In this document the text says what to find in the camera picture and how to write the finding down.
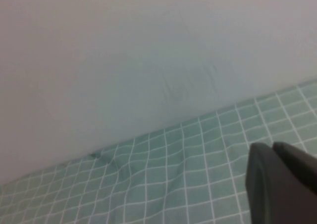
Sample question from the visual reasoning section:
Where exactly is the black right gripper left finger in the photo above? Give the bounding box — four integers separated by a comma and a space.
245, 142, 317, 224

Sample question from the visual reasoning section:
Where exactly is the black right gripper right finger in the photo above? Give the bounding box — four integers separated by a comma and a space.
272, 141, 317, 185

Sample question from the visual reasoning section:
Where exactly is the green white checked tablecloth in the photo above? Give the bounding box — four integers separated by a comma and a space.
0, 79, 317, 224

